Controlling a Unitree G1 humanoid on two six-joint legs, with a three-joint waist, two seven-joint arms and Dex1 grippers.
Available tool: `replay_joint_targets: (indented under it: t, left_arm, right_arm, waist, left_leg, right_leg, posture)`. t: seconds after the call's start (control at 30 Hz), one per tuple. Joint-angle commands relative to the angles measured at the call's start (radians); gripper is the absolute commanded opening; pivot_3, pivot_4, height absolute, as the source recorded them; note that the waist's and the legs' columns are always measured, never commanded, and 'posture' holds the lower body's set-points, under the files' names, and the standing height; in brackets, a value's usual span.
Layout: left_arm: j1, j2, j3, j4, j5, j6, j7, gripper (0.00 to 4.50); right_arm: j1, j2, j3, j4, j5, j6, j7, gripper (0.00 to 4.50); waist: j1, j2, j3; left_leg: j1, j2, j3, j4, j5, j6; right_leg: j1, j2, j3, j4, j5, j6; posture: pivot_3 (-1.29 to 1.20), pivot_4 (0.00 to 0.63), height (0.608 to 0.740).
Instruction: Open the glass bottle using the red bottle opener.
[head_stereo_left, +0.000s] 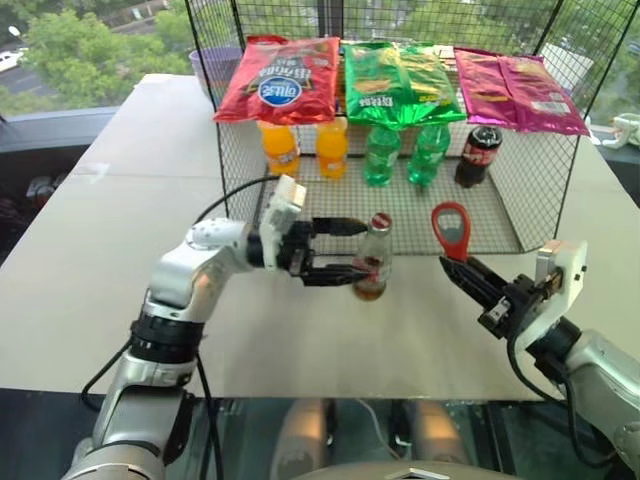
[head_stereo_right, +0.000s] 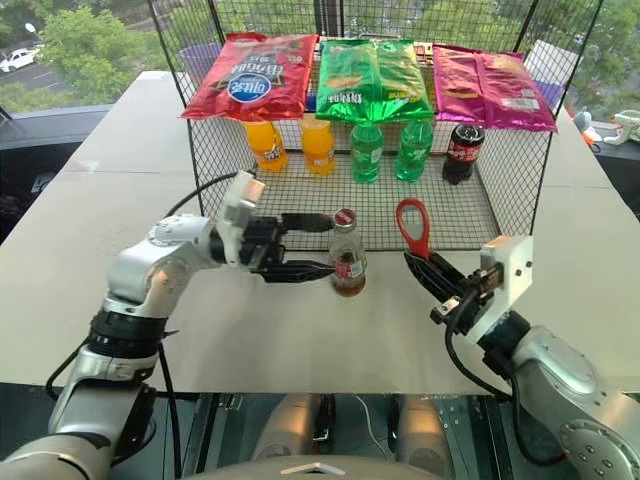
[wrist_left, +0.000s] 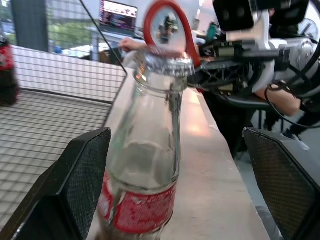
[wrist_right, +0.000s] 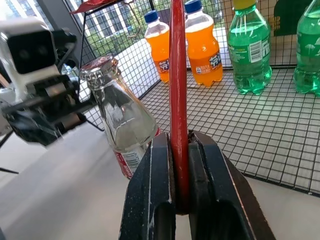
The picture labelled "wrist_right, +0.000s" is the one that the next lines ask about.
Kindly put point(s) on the orange soda plastic bottle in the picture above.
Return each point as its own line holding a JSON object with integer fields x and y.
{"x": 160, "y": 50}
{"x": 203, "y": 50}

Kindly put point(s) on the green soda plastic bottle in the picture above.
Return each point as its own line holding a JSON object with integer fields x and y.
{"x": 250, "y": 55}
{"x": 308, "y": 55}

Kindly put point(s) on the thin black rod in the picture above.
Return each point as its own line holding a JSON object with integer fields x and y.
{"x": 8, "y": 170}

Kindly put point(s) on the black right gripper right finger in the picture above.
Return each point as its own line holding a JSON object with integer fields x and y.
{"x": 220, "y": 190}

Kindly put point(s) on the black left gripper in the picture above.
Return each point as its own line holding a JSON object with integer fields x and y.
{"x": 42, "y": 110}

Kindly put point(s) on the brown metal hook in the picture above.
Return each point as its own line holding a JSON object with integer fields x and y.
{"x": 136, "y": 27}

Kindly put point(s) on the red bottle opener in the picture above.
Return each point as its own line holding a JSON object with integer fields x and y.
{"x": 178, "y": 100}

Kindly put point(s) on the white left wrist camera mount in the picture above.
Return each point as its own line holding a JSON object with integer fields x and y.
{"x": 30, "y": 55}

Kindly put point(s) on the red snack bag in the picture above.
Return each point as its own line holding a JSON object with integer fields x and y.
{"x": 92, "y": 4}

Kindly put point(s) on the clear glass bottle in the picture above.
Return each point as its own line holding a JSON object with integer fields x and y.
{"x": 122, "y": 117}

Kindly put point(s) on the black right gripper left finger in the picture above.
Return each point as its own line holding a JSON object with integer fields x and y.
{"x": 140, "y": 195}

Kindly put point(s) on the red metal bottle cap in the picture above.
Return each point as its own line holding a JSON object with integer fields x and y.
{"x": 98, "y": 65}

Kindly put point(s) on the dark green sign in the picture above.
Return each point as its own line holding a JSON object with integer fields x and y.
{"x": 287, "y": 17}

